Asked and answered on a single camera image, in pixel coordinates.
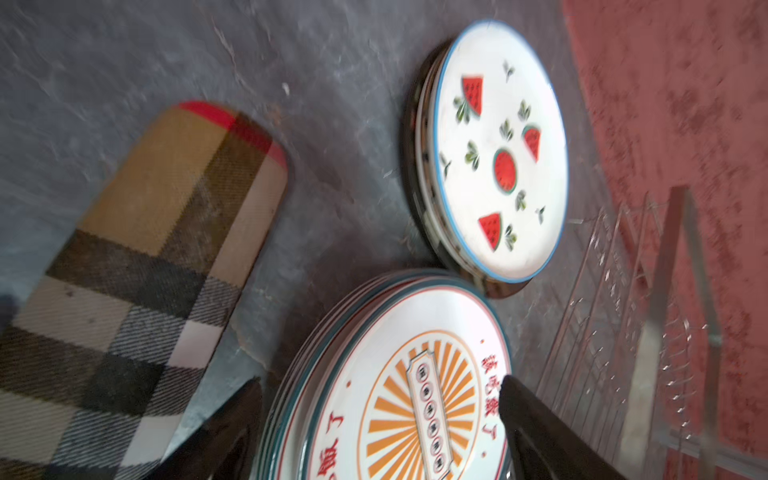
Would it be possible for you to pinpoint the brown patterned plate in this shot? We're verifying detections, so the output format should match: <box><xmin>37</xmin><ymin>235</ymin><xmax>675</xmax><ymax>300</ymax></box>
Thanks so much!
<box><xmin>268</xmin><ymin>276</ymin><xmax>468</xmax><ymax>479</ymax></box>

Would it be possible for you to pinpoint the white watermelon pattern plate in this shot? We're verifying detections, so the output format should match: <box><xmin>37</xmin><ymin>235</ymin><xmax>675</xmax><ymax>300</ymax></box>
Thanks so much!
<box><xmin>427</xmin><ymin>20</ymin><xmax>569</xmax><ymax>283</ymax></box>

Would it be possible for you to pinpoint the plaid fabric pouch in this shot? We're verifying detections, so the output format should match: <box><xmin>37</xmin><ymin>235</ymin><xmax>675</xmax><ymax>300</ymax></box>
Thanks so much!
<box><xmin>1</xmin><ymin>101</ymin><xmax>289</xmax><ymax>479</ymax></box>

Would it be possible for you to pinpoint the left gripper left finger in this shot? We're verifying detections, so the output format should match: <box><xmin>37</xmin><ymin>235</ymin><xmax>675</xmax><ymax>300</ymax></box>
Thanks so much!
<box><xmin>147</xmin><ymin>377</ymin><xmax>263</xmax><ymax>479</ymax></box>

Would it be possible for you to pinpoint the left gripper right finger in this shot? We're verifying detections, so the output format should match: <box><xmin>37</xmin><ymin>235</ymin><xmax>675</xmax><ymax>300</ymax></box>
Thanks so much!
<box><xmin>499</xmin><ymin>375</ymin><xmax>622</xmax><ymax>479</ymax></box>

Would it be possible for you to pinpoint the metal wire dish rack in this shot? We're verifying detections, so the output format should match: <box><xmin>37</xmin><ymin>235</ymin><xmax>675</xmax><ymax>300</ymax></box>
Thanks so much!
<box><xmin>527</xmin><ymin>184</ymin><xmax>768</xmax><ymax>480</ymax></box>

